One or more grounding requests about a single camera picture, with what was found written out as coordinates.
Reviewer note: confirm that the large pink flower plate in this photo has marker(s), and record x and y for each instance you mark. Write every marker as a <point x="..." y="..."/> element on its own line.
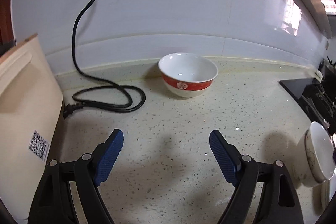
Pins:
<point x="327" y="192"/>

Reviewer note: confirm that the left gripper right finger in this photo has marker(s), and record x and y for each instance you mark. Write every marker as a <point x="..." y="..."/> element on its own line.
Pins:
<point x="278" y="201"/>

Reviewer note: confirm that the black gas stove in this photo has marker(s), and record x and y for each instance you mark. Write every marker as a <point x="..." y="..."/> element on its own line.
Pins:
<point x="316" y="98"/>

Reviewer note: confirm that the red band white bowl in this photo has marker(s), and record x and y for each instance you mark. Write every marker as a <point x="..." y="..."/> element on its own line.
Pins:
<point x="187" y="75"/>

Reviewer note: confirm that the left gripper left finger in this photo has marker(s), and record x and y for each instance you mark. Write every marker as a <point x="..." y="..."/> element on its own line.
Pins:
<point x="53" y="202"/>

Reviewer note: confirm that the plain white bowl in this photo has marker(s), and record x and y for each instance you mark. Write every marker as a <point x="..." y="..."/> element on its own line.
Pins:
<point x="322" y="162"/>

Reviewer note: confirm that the green rim white bowl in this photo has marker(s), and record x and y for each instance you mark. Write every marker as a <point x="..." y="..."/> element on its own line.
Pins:
<point x="300" y="165"/>

